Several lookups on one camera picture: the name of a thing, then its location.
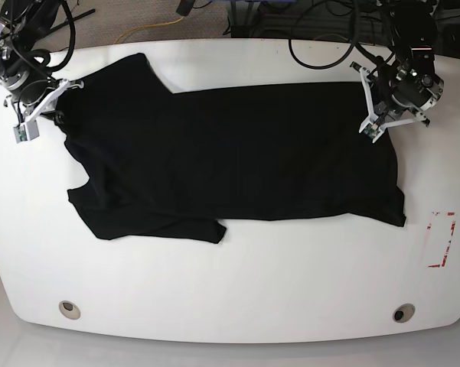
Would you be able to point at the right table cable grommet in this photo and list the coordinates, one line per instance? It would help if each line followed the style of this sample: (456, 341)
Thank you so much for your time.
(404, 313)

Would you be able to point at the left table cable grommet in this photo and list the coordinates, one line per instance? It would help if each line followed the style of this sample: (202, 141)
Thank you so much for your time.
(69, 310)

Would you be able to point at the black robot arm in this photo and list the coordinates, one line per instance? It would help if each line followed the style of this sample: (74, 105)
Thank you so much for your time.
(26, 71)
(410, 83)

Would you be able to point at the red tape rectangle marking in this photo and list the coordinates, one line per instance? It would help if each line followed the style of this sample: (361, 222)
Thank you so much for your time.
(439, 236)

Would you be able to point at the black T-shirt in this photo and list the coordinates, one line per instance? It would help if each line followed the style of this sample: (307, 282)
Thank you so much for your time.
(176, 165)

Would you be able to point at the table cable grommet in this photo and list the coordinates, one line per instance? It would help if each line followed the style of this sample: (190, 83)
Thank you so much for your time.
(404, 313)
(69, 310)

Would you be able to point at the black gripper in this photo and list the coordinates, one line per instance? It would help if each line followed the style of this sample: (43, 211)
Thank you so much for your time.
(390, 82)
(28, 91)

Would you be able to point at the black tripod stand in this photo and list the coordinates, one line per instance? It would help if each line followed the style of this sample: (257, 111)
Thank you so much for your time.
(76, 18)

